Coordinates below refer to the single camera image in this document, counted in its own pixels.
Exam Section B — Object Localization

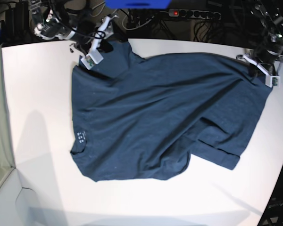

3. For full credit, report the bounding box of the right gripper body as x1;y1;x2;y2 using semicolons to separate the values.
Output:
70;14;118;56

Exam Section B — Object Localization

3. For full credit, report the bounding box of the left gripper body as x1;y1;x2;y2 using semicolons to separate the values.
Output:
236;48;283;76

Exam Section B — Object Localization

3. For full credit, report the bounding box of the dark blue t-shirt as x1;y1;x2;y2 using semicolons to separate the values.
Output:
71;41;271;182

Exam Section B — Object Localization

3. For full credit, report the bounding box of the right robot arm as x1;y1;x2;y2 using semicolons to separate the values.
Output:
30;0;117;55

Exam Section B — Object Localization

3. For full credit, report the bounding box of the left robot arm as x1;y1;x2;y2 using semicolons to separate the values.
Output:
230;0;283;77

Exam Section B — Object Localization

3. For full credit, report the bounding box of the blue box overhead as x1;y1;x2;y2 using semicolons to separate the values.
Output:
105;0;171;9

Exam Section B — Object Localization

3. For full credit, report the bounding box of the black power strip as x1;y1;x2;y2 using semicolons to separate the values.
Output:
168;9;221;21

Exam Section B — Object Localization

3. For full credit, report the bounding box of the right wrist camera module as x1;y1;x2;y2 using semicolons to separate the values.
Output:
81;51;103;70

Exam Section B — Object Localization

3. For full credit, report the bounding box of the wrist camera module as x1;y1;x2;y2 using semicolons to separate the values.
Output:
81;51;103;70
265;75;281;88

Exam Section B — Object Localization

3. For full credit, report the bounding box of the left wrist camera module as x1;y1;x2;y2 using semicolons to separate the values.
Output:
265;75;281;88

